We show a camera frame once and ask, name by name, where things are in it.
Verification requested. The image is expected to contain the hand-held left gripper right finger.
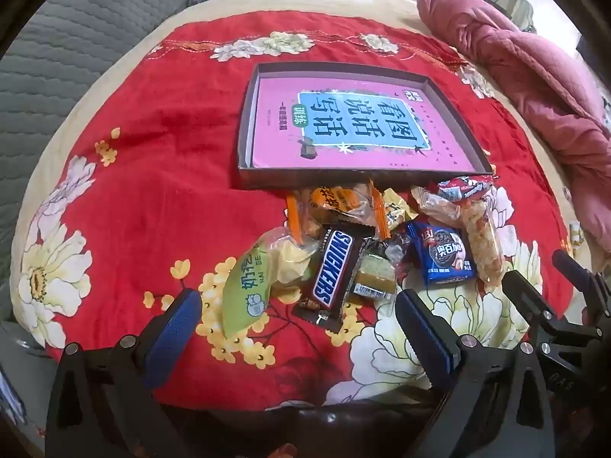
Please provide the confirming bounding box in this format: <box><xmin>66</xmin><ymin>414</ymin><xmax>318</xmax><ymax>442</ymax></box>
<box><xmin>395</xmin><ymin>289</ymin><xmax>557</xmax><ymax>458</ymax></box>

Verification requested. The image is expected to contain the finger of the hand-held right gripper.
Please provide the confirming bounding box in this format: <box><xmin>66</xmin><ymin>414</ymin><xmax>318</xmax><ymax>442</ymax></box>
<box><xmin>553</xmin><ymin>249</ymin><xmax>611</xmax><ymax>344</ymax></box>
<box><xmin>501</xmin><ymin>269</ymin><xmax>590</xmax><ymax>416</ymax></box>

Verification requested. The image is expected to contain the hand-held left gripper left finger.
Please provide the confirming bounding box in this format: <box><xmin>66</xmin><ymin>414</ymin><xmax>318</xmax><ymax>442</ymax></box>
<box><xmin>45</xmin><ymin>289</ymin><xmax>204</xmax><ymax>458</ymax></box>

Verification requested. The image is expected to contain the clear-wrapped golden pastry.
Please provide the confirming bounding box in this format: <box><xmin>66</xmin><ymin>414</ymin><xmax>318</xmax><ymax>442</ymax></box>
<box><xmin>461</xmin><ymin>200</ymin><xmax>507</xmax><ymax>284</ymax></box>

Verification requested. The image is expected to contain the clear green cake packet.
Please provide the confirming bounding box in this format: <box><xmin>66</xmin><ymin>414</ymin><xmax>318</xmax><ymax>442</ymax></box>
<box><xmin>346</xmin><ymin>236</ymin><xmax>411</xmax><ymax>306</ymax></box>

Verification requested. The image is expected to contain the blue cookie packet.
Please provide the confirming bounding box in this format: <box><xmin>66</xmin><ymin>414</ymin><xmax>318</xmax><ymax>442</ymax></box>
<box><xmin>405</xmin><ymin>219</ymin><xmax>478</xmax><ymax>289</ymax></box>

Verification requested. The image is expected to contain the green milk candy packet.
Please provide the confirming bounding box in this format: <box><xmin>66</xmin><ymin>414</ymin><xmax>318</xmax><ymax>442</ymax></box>
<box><xmin>222</xmin><ymin>226</ymin><xmax>320</xmax><ymax>339</ymax></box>

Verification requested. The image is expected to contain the brown chocolate bar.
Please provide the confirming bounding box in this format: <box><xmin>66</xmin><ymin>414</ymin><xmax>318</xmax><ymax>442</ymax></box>
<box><xmin>292</xmin><ymin>223</ymin><xmax>375</xmax><ymax>335</ymax></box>

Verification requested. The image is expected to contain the red and white snack packet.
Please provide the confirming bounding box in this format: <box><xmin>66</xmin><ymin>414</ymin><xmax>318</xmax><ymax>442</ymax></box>
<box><xmin>436</xmin><ymin>176</ymin><xmax>497</xmax><ymax>203</ymax></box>

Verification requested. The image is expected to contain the clear pastry packet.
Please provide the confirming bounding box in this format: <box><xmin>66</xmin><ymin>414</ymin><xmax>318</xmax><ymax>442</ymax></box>
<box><xmin>411</xmin><ymin>185</ymin><xmax>464</xmax><ymax>223</ymax></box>

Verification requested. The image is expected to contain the yellow candy packet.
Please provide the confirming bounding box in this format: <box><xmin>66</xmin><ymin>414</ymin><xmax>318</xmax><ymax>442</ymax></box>
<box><xmin>382</xmin><ymin>188</ymin><xmax>418</xmax><ymax>234</ymax></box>

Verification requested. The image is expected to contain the orange-edged clear snack packet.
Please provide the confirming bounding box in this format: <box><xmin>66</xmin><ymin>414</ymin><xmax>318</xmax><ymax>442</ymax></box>
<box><xmin>285</xmin><ymin>180</ymin><xmax>393</xmax><ymax>244</ymax></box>

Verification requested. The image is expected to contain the grey cardboard box tray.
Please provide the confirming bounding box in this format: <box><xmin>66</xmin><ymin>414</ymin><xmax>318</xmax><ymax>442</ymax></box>
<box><xmin>237</xmin><ymin>62</ymin><xmax>495</xmax><ymax>190</ymax></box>

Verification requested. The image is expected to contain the red floral blanket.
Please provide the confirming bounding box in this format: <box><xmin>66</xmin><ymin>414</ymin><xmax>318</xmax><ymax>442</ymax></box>
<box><xmin>12</xmin><ymin>14</ymin><xmax>576</xmax><ymax>413</ymax></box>

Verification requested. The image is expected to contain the pink quilt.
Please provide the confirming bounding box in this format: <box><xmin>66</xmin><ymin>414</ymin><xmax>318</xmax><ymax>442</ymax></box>
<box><xmin>416</xmin><ymin>0</ymin><xmax>611</xmax><ymax>253</ymax></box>

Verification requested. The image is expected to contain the grey quilted cushion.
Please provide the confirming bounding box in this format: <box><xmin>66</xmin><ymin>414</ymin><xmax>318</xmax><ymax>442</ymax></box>
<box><xmin>0</xmin><ymin>0</ymin><xmax>215</xmax><ymax>316</ymax></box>

